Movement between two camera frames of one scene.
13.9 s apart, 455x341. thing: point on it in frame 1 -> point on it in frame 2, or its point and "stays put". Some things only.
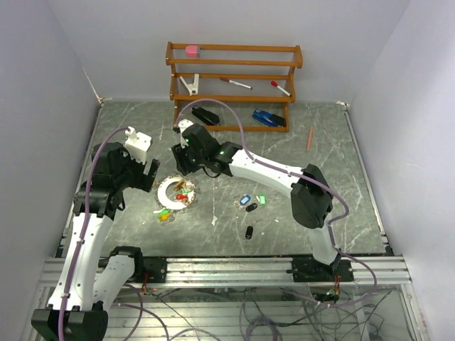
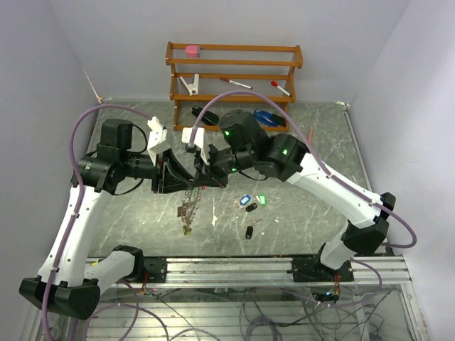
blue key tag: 244,199 stays put
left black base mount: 156,267 stays put
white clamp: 137,144 -> 158,136
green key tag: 262,199 stays put
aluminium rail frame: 253,272 stays put
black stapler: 206,115 stays put
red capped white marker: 275,84 stays put
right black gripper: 183,165 -> 207,175
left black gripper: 142,181 -> 175,177
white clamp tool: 192,87 stays put
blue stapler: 269,118 stays put
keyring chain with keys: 187,193 -> 188,208
